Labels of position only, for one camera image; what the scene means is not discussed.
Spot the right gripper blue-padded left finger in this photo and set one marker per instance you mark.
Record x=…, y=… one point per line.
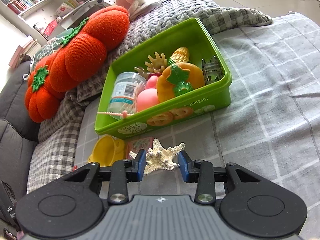
x=119, y=174

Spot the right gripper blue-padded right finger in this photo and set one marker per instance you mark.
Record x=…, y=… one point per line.
x=204, y=174

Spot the beige starfish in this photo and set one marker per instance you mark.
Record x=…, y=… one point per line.
x=159, y=158

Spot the cotton swab jar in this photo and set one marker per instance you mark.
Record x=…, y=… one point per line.
x=127, y=88

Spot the pink toy pig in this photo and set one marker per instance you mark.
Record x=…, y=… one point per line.
x=146, y=99

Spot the orange toy pumpkin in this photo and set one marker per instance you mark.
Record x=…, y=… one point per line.
x=178, y=79

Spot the tortoiseshell hair claw clip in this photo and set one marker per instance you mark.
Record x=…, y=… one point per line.
x=212, y=70

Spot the tan rubber octopus toy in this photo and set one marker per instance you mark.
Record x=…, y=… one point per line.
x=157, y=64

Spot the toy corn cob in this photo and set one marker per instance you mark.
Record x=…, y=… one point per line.
x=179, y=55

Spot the yellow toy pot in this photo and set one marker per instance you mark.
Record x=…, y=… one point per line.
x=107, y=150

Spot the pink toy box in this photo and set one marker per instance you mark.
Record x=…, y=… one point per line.
x=136, y=145

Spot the grey checked quilt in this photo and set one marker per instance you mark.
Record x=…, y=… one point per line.
x=53, y=157

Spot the grey sofa backrest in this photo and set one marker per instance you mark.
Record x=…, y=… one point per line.
x=18, y=134

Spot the grey grid bedsheet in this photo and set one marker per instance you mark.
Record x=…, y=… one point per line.
x=271, y=126

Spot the left orange pumpkin cushion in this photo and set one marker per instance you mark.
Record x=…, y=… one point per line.
x=41, y=99

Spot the orange pumpkin cushion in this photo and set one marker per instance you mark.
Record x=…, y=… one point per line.
x=41, y=99
x=85, y=50

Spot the right orange pumpkin cushion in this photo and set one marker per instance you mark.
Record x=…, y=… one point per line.
x=85, y=50

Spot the green plastic storage bin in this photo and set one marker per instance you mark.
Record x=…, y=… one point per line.
x=191, y=34

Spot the green patterned pillow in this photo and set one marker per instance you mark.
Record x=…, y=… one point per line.
x=50, y=47

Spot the white pink plush toy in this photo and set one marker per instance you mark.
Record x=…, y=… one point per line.
x=131, y=6

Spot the white desk chair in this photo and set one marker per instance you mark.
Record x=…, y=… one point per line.
x=88, y=4

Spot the white bookshelf with books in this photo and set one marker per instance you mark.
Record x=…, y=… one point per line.
x=32, y=17

